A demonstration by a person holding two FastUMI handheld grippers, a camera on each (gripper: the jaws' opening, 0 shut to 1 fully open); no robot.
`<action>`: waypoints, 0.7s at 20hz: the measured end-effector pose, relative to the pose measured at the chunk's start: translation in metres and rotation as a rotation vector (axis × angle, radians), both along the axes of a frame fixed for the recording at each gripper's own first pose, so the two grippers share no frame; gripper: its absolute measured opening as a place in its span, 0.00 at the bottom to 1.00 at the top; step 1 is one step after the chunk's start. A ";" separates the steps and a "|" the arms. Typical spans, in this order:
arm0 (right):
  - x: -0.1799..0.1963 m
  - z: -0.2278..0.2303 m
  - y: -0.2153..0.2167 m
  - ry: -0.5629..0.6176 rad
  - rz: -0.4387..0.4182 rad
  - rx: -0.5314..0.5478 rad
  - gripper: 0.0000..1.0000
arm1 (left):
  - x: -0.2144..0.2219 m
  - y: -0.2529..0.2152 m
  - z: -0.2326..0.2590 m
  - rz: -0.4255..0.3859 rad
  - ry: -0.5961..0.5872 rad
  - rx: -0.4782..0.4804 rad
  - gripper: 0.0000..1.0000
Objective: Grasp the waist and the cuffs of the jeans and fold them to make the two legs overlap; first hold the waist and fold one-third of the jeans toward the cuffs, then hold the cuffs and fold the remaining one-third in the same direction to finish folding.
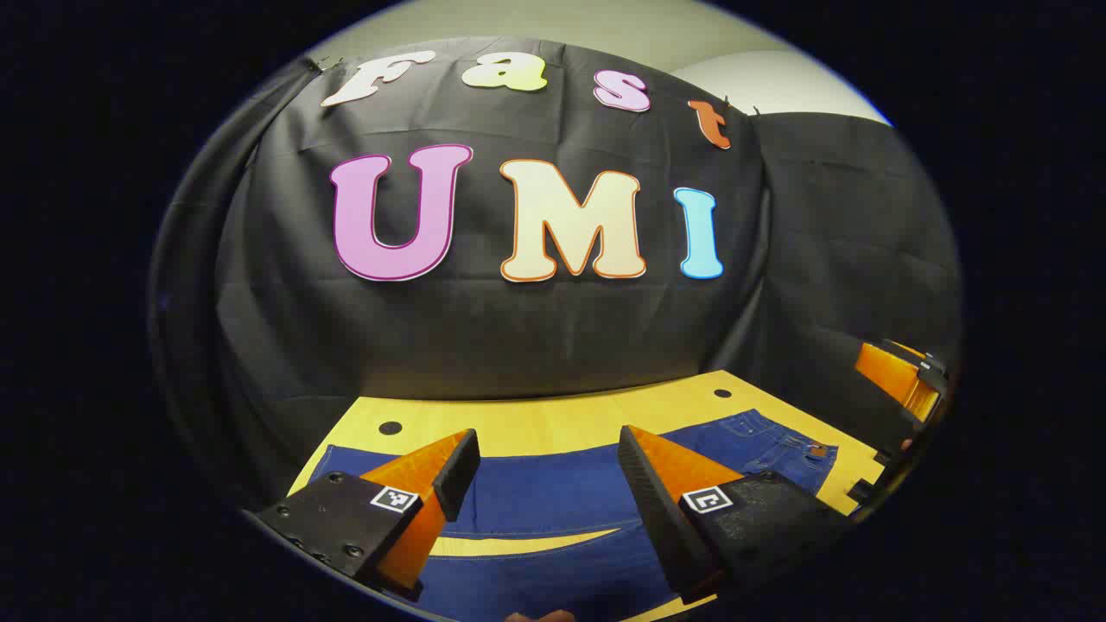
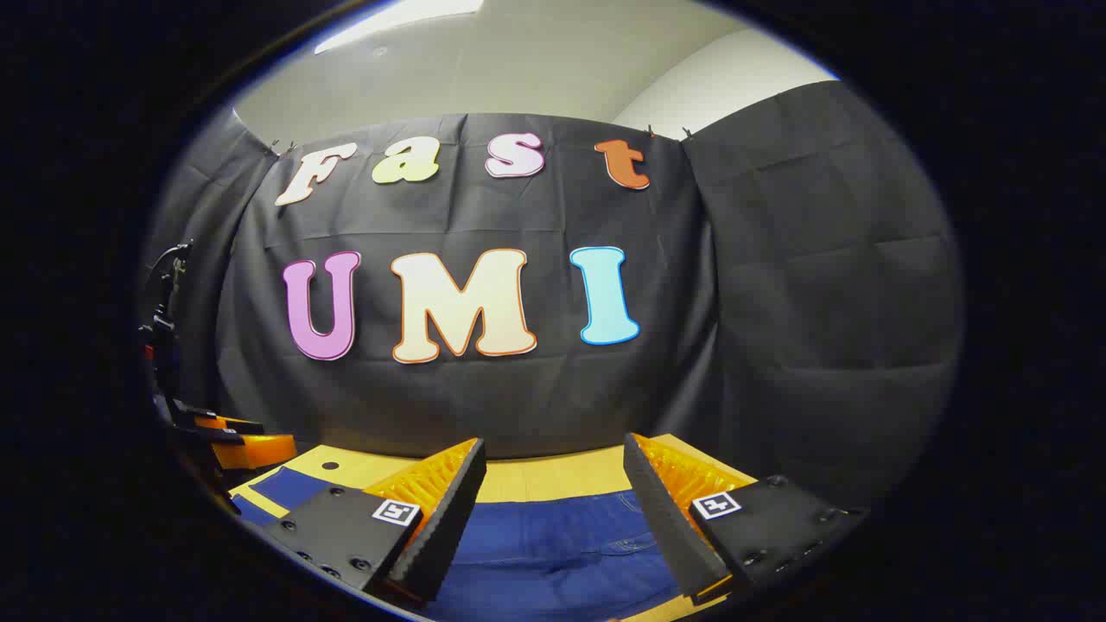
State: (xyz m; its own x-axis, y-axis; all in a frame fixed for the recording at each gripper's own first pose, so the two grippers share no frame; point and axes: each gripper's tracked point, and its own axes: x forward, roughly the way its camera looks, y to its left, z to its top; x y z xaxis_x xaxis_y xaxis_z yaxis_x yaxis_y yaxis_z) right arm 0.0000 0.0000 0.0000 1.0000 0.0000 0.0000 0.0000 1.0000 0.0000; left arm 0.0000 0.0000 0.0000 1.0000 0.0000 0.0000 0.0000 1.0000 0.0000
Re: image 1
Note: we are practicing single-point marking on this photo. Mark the black backdrop cloth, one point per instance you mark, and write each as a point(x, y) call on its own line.
point(518, 328)

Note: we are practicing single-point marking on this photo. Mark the blue jeans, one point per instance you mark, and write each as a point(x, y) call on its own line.
point(536, 492)

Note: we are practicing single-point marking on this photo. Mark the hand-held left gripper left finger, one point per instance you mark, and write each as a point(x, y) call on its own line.
point(456, 471)

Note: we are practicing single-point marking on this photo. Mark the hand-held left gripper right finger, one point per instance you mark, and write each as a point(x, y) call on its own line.
point(650, 501)

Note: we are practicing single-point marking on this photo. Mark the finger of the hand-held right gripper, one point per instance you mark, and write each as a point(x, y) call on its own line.
point(894, 376)

